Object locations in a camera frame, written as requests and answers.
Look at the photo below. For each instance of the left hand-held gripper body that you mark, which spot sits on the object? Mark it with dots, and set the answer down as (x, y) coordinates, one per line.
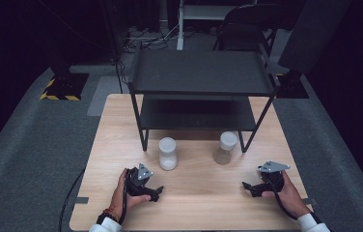
(137, 185)

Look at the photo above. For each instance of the grey tape strip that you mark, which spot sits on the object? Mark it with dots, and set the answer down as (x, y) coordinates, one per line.
(81, 200)
(309, 201)

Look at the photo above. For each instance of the white stand pole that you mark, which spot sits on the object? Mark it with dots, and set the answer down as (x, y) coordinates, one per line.
(180, 29)

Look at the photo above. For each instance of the black wristband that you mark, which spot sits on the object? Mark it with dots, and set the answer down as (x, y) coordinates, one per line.
(102, 219)

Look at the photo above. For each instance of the person's right hand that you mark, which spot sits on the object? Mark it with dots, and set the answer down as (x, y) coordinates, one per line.
(292, 199)

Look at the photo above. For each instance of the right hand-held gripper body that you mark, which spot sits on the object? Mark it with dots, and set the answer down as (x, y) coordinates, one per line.
(273, 180)

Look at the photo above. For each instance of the dark slanted panel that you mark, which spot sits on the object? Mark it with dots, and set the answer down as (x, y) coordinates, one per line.
(314, 32)

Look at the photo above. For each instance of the clear jar with white lid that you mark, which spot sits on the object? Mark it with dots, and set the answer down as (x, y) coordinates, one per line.
(225, 150)

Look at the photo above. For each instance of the white desk panel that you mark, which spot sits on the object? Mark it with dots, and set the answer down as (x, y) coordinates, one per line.
(208, 12)

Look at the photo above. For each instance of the black two-tier metal rack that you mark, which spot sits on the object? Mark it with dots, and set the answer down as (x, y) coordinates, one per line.
(199, 71)

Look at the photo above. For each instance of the black stand base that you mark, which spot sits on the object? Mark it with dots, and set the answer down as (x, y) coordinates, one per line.
(293, 85)

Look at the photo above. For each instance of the black stand post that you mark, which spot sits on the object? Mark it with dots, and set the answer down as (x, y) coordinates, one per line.
(113, 29)

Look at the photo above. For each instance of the white-filled jar with white lid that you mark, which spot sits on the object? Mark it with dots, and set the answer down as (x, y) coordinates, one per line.
(167, 154)

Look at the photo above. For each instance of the person's left hand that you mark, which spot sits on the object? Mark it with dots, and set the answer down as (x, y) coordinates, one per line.
(120, 199)

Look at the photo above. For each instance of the black folding chair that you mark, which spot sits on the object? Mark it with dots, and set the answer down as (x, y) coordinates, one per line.
(244, 32)

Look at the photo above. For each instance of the stand base with hazard stripes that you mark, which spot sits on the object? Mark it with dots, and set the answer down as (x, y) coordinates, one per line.
(65, 85)

